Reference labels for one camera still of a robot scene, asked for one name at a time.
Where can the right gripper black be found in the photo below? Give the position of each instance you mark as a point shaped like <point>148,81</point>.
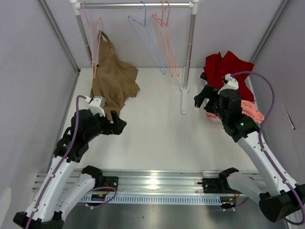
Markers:
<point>209,92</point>

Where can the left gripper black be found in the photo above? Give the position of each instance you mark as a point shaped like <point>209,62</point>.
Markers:
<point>116,128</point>

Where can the pink skirt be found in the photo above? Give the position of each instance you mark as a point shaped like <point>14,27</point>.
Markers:
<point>248,109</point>

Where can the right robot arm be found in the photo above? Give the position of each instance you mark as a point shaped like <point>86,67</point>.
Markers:
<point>280,195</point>

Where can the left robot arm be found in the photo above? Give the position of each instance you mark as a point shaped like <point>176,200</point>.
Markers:
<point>52,205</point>

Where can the pink hanger middle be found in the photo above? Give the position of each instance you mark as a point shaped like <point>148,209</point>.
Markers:
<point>163,44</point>

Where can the pink hanger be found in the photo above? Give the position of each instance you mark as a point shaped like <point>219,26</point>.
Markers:
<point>95,39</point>
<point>171,61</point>
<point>163,44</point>

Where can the pink hanger far left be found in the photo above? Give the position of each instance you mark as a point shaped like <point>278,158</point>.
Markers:
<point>95,39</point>

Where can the pink hanger right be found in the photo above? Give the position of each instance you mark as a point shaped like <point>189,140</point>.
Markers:
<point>171,61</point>

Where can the red garment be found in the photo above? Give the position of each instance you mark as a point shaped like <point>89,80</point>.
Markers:
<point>217,66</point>

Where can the tan brown garment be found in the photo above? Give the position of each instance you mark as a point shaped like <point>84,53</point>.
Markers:
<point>115,80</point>

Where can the white laundry basket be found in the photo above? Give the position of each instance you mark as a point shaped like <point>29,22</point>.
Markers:
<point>250,87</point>

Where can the metal clothes rack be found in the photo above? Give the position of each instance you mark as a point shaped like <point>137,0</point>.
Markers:
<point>192,5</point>

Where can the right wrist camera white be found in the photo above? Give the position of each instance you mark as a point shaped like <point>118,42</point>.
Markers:
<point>229,83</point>

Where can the left black mount plate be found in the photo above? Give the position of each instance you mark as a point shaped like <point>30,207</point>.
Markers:
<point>110,181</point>

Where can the black mount plate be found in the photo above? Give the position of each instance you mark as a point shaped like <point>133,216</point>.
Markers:
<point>210,186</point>
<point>110,181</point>

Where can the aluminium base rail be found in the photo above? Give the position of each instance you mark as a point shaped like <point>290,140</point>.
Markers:
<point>160,182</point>

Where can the white slotted cable duct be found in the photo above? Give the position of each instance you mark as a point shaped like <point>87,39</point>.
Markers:
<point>167,199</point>

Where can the right black mount plate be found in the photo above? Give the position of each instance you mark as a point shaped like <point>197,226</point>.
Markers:
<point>210,186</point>

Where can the blue wire hanger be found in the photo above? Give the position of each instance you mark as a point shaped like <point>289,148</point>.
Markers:
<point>148,42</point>

